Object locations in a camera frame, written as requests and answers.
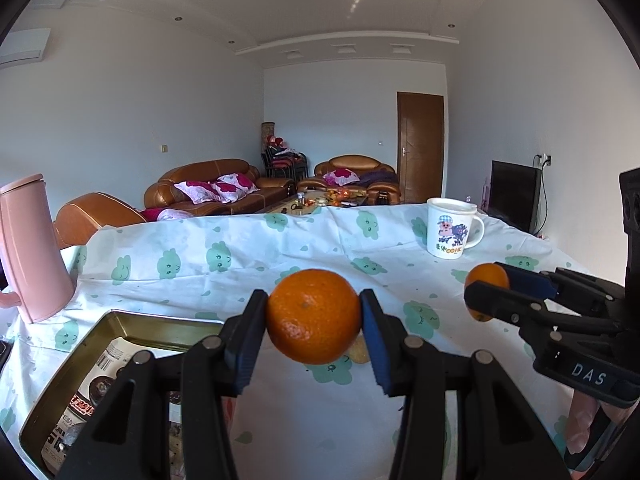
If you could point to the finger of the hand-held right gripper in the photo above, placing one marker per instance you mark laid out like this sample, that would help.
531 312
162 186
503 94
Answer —
532 282
500 302

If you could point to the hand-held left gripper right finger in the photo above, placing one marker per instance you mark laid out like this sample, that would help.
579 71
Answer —
377 340

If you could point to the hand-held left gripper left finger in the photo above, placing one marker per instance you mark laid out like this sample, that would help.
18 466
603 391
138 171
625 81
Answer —
247 340

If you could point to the small orange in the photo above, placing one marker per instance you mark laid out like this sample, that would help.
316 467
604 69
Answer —
487 277

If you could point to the large orange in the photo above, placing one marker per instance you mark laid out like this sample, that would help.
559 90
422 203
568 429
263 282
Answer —
312 317

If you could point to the pink metal tin box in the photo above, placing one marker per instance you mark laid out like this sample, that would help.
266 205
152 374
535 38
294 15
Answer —
125 325

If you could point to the person's right hand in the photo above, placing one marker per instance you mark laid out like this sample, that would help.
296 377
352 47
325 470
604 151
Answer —
581 422

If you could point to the small yellow fruit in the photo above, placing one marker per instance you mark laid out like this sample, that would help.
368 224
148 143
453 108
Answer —
359 352

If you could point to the white cartoon mug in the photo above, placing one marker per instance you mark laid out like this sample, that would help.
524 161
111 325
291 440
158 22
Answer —
450 230

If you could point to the black television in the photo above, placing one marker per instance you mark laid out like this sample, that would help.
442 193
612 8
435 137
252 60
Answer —
515 195

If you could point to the white tablecloth with green clouds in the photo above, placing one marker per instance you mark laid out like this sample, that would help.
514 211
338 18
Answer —
310 245

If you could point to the printed paper leaflet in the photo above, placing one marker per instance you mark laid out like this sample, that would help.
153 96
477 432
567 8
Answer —
107 360

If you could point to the cluttered coffee table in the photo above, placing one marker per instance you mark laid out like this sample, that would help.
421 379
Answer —
300 207

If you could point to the pale pink pillow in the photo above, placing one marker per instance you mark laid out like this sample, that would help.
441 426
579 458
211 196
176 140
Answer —
172 214

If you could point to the white pillow with magenta flowers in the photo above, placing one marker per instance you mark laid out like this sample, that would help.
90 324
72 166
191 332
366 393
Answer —
192 191
342 176
232 185

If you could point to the purple blanket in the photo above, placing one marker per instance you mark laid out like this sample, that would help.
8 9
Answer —
377 178

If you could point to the long brown leather sofa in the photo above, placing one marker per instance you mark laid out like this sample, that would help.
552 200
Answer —
210 167

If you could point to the brown wooden door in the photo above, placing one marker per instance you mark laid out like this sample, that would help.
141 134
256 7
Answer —
420 145

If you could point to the stack of red black chairs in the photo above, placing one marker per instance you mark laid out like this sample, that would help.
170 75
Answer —
280 162

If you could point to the brown leather armchair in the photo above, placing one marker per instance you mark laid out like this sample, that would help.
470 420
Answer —
350 161

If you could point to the brown chair back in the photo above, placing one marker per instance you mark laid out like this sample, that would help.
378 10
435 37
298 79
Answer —
95 215

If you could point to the tall decorative vase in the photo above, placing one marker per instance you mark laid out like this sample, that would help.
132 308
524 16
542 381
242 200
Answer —
268 132

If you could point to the pink electric kettle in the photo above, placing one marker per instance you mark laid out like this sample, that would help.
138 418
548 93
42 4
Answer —
30 250

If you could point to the white air conditioner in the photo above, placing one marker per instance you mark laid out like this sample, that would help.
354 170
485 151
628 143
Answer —
25 45

